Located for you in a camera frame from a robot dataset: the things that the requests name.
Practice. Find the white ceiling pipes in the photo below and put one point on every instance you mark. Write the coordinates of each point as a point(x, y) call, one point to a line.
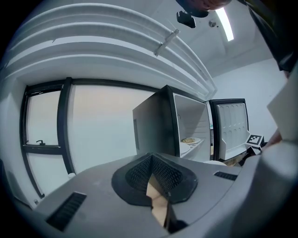
point(93, 39)

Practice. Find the person's head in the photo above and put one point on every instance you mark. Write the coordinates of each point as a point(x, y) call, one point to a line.
point(200, 4)

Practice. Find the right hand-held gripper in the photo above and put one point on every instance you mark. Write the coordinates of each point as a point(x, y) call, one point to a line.
point(255, 140)

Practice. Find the person's body black clothing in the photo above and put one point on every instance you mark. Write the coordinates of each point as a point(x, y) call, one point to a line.
point(277, 35)

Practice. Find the tan beans food pile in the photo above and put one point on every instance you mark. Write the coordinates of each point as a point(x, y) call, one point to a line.
point(188, 140)

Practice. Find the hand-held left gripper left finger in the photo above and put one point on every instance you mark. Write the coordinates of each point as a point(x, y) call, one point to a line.
point(104, 186)

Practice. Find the black mini fridge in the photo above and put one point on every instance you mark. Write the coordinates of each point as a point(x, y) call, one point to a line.
point(153, 125)

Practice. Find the black framed window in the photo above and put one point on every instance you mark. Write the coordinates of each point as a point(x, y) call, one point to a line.
point(62, 116)

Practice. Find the white pipe bracket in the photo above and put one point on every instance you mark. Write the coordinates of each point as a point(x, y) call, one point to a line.
point(166, 41)

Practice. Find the ceiling light bar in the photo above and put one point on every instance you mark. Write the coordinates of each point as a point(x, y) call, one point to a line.
point(227, 25)

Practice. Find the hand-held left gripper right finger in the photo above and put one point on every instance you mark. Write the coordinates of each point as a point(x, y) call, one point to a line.
point(205, 186)

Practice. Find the black head-worn camera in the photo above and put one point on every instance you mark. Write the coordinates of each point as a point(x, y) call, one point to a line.
point(186, 19)

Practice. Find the round smoke detector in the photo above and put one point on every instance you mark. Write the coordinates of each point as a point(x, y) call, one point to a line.
point(212, 23)

